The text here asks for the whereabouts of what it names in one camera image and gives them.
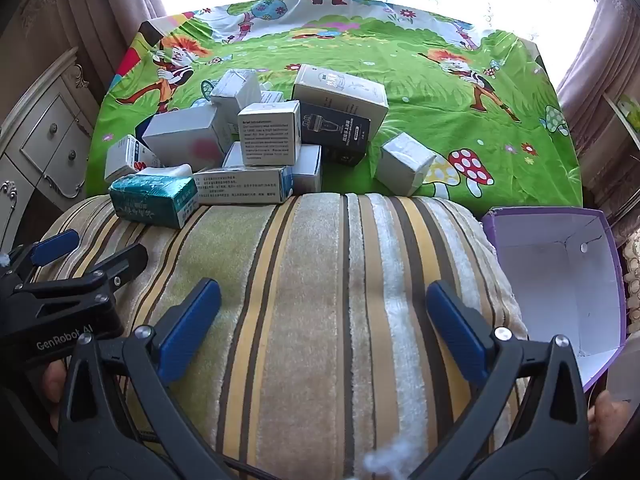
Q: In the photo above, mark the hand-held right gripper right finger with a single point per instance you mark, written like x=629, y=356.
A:
x=457, y=330

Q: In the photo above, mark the pink curtain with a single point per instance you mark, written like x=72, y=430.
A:
x=75, y=5
x=595, y=40

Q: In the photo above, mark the grey white box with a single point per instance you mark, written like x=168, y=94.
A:
x=402, y=162

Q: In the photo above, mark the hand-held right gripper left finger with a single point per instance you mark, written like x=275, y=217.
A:
x=192, y=327

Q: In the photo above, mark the person's left hand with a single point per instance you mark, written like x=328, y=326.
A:
x=53, y=384

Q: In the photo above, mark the plain white box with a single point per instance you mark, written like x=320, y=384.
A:
x=307, y=170

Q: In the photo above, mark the person's leg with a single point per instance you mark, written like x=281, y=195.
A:
x=607, y=420

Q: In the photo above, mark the white box with black text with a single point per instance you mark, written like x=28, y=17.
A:
x=270, y=135

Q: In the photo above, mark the teal medicine box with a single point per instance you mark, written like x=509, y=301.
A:
x=150, y=203

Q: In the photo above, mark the green cartoon printed blanket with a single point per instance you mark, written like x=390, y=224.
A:
x=425, y=115

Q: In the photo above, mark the white cotton fluff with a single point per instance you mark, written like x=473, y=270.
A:
x=385, y=461

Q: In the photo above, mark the long white blue box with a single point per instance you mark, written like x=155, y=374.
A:
x=240, y=185

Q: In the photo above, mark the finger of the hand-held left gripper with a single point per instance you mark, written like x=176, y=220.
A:
x=117, y=264
x=55, y=248

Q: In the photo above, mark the purple cardboard box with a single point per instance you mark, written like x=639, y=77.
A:
x=550, y=270

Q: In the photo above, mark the cream carved dresser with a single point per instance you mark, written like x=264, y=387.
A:
x=50, y=135

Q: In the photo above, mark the striped tasselled cushion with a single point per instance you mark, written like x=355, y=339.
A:
x=310, y=310

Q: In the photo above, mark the white box with pink blotch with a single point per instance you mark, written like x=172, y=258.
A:
x=185, y=132

